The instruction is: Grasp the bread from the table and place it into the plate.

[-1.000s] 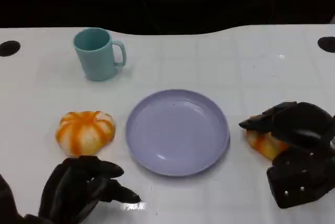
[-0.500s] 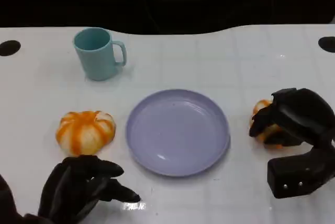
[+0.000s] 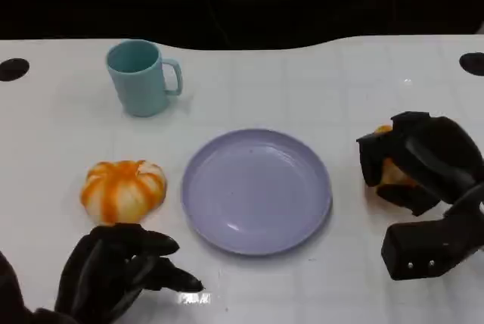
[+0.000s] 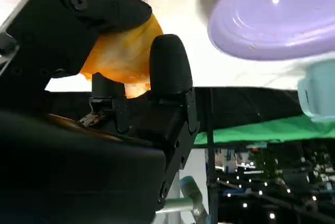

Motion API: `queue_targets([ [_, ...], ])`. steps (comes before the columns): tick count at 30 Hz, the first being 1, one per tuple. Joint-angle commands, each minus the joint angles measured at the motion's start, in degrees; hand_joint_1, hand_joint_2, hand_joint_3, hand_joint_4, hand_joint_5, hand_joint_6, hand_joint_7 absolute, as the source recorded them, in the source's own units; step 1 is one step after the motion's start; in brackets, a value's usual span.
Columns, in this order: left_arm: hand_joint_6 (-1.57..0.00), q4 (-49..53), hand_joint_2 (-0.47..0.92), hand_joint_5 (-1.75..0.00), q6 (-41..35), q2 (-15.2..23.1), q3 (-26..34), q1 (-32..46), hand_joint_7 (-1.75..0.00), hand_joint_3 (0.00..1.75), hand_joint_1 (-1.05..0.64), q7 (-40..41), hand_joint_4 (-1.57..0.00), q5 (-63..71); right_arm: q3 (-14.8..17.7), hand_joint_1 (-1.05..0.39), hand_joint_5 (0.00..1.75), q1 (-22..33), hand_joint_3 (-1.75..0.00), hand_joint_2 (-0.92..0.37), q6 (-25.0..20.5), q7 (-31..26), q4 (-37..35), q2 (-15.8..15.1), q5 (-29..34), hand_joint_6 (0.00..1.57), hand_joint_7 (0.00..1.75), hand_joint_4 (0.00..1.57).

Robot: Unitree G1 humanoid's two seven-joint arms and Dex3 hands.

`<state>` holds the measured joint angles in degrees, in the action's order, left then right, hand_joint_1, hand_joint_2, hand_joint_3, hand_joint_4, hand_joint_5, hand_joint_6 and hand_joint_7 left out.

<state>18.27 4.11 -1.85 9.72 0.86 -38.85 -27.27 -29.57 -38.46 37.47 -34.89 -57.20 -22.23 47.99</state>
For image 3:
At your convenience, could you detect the orange and white bread roll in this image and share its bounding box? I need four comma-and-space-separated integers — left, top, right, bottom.
79, 159, 168, 226
368, 124, 421, 197

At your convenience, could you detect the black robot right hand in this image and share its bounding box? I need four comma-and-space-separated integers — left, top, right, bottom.
356, 111, 484, 217

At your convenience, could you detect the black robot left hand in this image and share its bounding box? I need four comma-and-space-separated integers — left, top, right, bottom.
54, 223, 206, 324

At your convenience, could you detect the black table cable hole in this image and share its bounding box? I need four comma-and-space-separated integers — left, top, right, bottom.
0, 58, 30, 83
458, 51, 484, 76

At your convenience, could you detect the lilac plate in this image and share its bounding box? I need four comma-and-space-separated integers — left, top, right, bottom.
181, 128, 334, 257

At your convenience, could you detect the pale green mug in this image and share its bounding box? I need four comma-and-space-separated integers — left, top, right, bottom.
105, 39, 184, 117

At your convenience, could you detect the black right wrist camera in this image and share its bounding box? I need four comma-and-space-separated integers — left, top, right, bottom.
380, 219, 461, 282

